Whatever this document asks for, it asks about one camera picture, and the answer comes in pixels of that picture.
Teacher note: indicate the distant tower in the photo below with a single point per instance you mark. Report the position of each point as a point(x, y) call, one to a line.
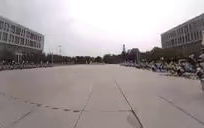
point(124, 48)

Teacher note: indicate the row of trees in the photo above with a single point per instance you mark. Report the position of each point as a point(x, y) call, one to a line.
point(106, 58)

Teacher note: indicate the grey office building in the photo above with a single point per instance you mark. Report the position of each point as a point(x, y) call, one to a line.
point(186, 33)

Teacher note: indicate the grey paved plaza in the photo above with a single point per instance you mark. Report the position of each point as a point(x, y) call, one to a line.
point(100, 96)

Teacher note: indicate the row of parked bicycles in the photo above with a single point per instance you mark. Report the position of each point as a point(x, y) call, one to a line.
point(16, 64)
point(166, 66)

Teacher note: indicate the long pale office building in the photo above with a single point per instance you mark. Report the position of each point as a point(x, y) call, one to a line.
point(13, 40)

